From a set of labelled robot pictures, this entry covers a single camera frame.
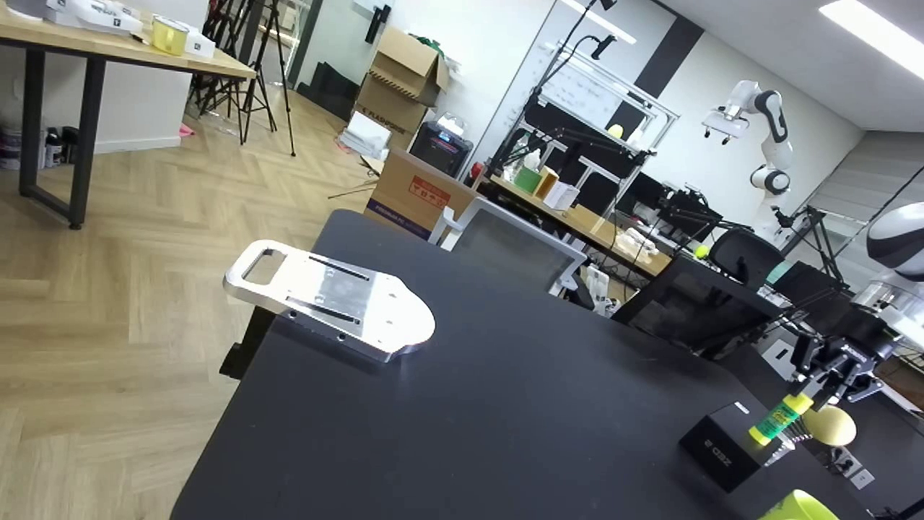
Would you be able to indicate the black office chair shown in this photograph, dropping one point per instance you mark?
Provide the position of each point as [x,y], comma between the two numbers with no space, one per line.
[742,255]

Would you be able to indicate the white signboard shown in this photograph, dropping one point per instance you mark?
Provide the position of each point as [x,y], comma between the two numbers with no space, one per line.
[582,94]

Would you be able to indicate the black camera tripod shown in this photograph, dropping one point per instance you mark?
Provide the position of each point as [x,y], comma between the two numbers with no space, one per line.
[807,227]

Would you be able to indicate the white device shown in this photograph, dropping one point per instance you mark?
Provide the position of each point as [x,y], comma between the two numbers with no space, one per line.
[96,15]

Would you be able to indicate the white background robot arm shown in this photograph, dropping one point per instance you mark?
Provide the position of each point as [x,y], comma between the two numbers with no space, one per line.
[770,110]

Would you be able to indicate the black tilted panel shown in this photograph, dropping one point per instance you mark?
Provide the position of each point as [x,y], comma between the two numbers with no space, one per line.
[696,304]

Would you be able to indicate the long wooden desk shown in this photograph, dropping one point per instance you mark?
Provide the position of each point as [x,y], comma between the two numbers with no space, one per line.
[595,230]

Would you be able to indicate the black floor bag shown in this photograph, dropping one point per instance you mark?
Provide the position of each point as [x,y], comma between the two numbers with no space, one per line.
[337,87]

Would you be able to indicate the stacked plain cardboard boxes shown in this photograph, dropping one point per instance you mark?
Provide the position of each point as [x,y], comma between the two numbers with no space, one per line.
[400,83]

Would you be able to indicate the small white box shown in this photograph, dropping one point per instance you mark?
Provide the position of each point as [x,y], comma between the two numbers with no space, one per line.
[201,45]

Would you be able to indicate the white drawer cabinet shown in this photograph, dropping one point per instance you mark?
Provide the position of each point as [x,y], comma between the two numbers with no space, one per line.
[781,360]

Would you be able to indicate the wooden table black legs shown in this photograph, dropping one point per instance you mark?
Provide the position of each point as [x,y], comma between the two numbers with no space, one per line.
[117,48]

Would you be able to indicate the black table clamp bracket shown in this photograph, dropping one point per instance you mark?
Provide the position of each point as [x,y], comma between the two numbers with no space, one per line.
[249,341]

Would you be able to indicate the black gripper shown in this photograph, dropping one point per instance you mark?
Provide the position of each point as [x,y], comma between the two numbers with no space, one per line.
[852,338]

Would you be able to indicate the ceiling light panel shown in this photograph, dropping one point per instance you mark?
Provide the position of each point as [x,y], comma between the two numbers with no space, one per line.
[881,34]

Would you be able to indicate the cardboard box red print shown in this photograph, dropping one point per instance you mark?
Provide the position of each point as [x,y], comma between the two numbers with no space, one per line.
[415,193]

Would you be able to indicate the yellow transparent container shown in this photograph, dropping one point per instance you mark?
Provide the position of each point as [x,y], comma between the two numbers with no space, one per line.
[166,37]

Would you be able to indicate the black printer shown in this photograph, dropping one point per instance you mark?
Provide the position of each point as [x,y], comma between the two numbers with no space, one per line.
[441,149]

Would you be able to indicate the green box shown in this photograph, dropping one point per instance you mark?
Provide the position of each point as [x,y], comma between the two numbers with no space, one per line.
[526,180]

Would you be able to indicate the white framed grey panel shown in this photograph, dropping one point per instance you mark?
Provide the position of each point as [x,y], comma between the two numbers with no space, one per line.
[509,246]

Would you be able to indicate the green yellow glue stick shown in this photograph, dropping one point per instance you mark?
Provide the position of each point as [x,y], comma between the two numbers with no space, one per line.
[781,419]

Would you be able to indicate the black box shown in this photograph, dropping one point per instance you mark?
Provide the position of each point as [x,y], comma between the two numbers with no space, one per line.
[722,450]

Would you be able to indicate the open white box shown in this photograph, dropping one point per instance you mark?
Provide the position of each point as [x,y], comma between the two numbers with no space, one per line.
[366,133]

